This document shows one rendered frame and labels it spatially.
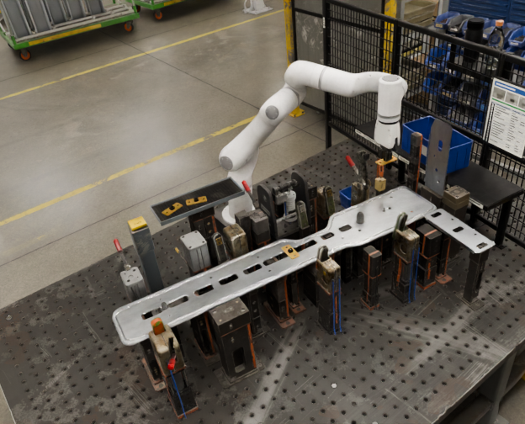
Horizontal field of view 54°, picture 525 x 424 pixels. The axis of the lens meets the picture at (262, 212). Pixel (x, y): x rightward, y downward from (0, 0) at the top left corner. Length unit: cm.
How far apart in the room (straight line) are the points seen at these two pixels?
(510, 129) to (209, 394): 160
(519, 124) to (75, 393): 204
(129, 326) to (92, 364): 40
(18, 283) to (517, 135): 319
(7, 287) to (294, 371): 246
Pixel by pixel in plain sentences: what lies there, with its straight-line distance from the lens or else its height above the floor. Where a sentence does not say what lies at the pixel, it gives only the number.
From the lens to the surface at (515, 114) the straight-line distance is 237.
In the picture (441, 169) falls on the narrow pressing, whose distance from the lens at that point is 232.
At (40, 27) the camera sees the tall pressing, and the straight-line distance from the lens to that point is 860.
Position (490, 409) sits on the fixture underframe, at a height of 18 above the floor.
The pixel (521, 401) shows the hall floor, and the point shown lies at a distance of 296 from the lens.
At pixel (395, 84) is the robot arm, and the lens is 193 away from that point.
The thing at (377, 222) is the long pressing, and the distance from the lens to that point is 219.
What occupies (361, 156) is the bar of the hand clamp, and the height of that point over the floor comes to 120.
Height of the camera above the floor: 234
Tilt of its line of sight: 36 degrees down
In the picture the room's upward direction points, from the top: 7 degrees counter-clockwise
